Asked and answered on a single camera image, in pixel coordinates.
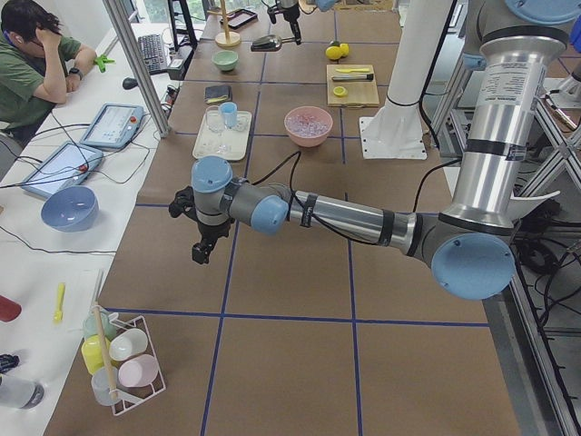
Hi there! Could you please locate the wooden cutting board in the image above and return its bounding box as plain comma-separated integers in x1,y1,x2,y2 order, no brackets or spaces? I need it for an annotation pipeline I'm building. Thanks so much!
326,64,379,107

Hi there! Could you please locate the wooden rack handle stick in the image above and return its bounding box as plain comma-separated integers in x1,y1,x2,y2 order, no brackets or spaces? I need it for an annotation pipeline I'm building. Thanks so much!
92,303,119,398

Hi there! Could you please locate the cream serving tray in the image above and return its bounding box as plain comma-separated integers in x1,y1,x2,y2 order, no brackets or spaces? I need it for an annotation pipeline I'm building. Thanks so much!
192,111,252,162

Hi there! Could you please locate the yellow lemon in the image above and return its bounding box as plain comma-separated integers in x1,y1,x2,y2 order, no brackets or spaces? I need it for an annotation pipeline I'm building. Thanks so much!
340,43,350,57
325,45,343,61

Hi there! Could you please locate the small yellow tool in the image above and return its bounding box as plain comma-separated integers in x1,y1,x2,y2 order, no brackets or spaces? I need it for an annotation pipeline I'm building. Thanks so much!
53,282,66,323

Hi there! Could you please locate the pink bowl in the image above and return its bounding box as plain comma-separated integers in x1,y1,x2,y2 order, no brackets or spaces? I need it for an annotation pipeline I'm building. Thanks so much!
284,106,333,147

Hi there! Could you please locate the green plastic cup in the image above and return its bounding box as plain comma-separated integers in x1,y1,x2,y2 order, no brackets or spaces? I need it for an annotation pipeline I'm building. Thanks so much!
83,308,119,341

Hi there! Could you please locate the black computer mouse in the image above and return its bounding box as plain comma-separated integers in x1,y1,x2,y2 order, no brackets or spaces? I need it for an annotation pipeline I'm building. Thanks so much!
122,77,138,90

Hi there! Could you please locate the far teach pendant tablet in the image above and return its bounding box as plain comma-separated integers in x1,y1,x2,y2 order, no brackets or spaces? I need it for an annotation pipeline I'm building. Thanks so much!
80,103,144,150

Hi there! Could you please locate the white chair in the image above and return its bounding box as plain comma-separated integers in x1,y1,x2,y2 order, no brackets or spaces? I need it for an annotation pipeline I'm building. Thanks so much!
507,191,561,222

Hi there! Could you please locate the translucent grey cup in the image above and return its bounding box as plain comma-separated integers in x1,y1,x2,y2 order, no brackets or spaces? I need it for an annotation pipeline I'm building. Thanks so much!
91,367,119,406

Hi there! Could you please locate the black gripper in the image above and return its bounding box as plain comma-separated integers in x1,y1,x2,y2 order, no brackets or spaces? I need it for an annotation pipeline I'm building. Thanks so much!
168,186,233,264
267,0,302,45

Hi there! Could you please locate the blue plastic cup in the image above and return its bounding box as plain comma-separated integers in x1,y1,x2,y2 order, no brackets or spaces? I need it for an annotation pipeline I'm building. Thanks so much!
219,102,238,129

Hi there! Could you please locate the grey folded cloth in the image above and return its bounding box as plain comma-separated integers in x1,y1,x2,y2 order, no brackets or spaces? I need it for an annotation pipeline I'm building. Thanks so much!
204,84,232,104

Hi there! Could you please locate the clear ice cubes pile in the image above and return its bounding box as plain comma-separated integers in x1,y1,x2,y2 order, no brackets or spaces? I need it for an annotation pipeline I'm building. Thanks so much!
286,113,330,138

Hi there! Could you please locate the seated person green shirt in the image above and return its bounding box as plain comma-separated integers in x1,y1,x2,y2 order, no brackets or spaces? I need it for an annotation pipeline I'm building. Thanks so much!
1,0,96,146

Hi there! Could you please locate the blue bowl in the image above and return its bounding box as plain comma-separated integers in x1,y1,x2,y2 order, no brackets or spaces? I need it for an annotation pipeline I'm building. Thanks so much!
41,185,99,233

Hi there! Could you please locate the white plastic cup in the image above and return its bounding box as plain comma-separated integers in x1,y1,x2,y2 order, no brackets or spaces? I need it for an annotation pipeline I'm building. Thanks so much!
109,328,149,362

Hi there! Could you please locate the pink plastic cup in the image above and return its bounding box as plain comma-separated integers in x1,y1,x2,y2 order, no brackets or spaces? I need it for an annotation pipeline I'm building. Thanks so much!
118,354,159,388

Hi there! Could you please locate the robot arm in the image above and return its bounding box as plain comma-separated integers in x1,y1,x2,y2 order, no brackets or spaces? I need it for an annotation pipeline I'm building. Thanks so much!
267,0,336,45
169,1,580,300

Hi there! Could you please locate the black keyboard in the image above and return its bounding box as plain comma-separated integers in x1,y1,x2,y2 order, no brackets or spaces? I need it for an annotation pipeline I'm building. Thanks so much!
137,34,167,74

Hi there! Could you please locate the yellow plastic knife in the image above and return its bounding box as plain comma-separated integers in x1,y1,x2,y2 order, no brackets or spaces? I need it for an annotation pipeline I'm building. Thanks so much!
335,68,370,74

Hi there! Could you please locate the teach pendant tablet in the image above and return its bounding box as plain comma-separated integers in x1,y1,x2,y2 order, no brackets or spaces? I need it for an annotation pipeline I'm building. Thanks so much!
80,103,144,150
20,141,103,198

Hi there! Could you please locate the clear wine glass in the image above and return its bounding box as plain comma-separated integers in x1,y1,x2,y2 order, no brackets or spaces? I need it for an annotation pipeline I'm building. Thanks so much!
204,105,225,135

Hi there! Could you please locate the white wire cup rack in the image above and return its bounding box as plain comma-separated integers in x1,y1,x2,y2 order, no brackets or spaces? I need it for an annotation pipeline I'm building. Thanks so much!
91,313,166,416

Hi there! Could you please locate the black red tray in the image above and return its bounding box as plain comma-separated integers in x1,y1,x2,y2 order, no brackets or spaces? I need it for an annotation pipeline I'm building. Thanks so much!
226,8,258,30

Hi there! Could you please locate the lemon half slice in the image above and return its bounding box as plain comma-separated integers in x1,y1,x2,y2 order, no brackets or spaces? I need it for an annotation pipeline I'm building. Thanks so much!
332,85,349,98

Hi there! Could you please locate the red object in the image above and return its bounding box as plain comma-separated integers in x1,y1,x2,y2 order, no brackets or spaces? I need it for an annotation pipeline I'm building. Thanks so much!
0,295,22,322

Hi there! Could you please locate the wooden paper towel stand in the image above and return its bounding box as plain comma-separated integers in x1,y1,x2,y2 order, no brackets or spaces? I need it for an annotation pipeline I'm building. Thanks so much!
214,0,241,48

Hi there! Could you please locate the green clamp tool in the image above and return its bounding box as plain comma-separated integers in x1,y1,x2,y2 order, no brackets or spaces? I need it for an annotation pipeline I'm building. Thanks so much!
94,54,115,73

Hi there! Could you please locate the green bowl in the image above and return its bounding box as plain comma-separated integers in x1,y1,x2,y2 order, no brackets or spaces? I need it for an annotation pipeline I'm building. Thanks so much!
212,50,239,73

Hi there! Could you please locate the yellow plastic cup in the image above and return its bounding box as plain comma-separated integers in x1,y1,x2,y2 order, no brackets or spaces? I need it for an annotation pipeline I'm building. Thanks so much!
81,335,104,375

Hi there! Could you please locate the aluminium frame post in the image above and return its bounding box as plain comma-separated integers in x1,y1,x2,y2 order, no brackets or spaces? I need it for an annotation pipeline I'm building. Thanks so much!
103,0,171,138

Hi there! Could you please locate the metal ice scoop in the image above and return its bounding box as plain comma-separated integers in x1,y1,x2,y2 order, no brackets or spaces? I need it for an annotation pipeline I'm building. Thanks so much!
251,35,296,53

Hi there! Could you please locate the near teach pendant tablet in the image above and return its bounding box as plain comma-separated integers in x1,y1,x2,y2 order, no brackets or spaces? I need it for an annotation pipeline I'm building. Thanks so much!
20,141,103,198

